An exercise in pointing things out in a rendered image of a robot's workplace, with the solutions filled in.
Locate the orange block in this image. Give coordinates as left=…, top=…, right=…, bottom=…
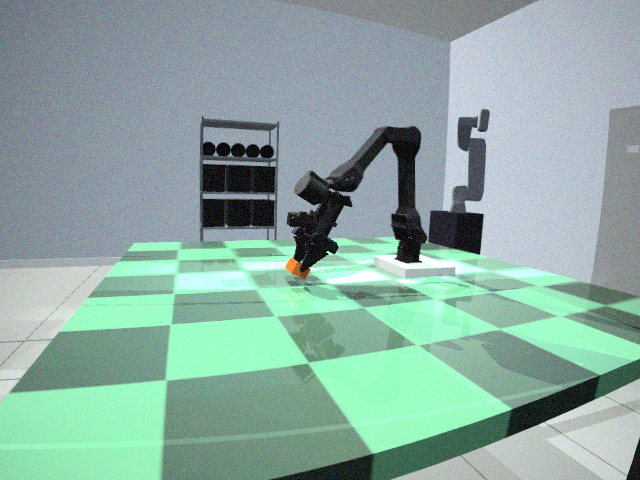
left=285, top=257, right=311, bottom=280

